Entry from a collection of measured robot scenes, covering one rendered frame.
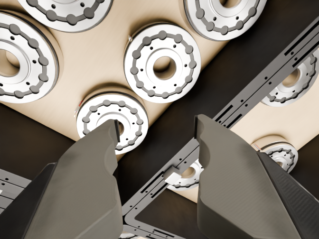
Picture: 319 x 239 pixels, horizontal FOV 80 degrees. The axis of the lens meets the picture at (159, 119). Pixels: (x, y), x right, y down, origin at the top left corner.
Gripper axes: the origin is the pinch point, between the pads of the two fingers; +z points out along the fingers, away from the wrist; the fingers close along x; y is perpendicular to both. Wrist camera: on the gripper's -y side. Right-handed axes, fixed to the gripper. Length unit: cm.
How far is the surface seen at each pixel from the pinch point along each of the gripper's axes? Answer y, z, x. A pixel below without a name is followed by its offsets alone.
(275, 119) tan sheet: 12.3, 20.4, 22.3
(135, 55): -1.6, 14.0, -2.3
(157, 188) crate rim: 14.4, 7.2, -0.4
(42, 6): -7.1, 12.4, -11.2
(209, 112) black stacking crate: 4.5, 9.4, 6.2
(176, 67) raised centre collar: 0.1, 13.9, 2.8
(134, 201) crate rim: 16.1, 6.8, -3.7
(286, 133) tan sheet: 16.2, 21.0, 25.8
